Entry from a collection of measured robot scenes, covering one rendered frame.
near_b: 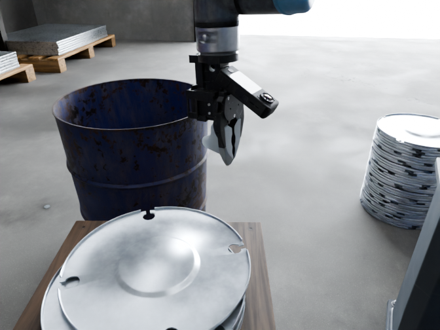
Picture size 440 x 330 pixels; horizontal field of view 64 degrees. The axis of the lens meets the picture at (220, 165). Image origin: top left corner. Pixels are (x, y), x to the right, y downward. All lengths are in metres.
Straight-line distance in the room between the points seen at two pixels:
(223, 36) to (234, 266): 0.37
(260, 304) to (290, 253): 0.62
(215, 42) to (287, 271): 0.75
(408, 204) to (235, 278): 0.90
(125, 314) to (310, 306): 0.64
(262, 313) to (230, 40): 0.43
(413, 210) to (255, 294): 0.88
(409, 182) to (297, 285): 0.51
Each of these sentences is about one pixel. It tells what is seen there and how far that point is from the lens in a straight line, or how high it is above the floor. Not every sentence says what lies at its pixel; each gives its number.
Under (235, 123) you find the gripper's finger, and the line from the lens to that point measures 0.67.
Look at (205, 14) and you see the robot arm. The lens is 0.61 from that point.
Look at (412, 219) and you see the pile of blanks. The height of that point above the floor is 0.04.
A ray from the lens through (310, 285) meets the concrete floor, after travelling 1.11.
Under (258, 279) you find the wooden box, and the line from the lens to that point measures 0.62.
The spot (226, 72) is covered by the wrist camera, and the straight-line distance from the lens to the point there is 0.63.
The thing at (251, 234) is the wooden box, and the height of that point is 0.35.
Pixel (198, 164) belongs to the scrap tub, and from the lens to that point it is 0.98.
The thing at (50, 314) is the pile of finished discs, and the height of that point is 0.39.
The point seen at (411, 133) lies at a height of 0.32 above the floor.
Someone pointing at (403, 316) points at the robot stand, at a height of 0.12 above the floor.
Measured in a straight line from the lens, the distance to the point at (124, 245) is 0.63.
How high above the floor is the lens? 0.80
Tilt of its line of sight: 29 degrees down
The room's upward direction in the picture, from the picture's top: straight up
